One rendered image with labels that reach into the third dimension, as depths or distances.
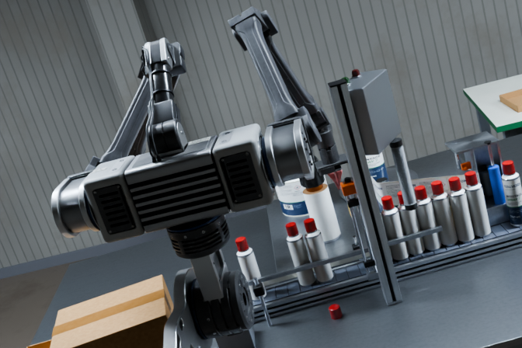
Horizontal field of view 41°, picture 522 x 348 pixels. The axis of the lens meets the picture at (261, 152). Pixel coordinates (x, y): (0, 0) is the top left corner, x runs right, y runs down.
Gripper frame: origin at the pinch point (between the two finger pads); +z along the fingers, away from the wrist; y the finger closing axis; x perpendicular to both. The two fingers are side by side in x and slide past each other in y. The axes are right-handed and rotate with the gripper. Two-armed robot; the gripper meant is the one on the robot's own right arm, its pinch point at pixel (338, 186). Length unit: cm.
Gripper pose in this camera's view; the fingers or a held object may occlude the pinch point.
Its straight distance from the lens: 222.6
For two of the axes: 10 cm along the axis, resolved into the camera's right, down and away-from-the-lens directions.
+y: -9.5, 3.0, 0.4
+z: 2.9, 9.0, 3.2
